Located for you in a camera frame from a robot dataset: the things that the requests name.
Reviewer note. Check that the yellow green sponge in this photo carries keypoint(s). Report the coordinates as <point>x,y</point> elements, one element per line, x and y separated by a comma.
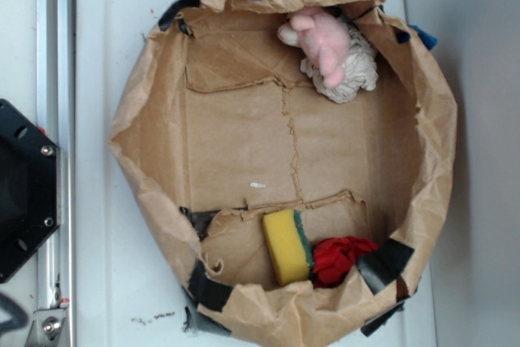
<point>290,251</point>

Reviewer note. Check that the brown paper bag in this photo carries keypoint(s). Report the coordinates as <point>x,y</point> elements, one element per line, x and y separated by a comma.
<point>218,126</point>

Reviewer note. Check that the white crumpled cloth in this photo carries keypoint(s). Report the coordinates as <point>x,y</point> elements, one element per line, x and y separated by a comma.
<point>360,68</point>

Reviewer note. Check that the red crumpled cloth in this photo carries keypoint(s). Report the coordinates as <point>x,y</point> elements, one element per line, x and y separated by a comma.
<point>334,258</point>

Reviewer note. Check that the pink plush toy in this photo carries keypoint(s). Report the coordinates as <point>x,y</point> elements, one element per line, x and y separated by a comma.
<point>323,39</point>

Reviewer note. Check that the white plastic tray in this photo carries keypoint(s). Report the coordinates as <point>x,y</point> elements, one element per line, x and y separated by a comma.
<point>125,294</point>

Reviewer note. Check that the blue tape piece right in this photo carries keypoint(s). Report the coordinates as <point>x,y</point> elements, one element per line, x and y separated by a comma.
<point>426,38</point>

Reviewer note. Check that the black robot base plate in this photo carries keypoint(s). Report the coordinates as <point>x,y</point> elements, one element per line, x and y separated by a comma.
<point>29,199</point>

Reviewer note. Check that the aluminium frame rail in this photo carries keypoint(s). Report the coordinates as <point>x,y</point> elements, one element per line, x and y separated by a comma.
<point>56,71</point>

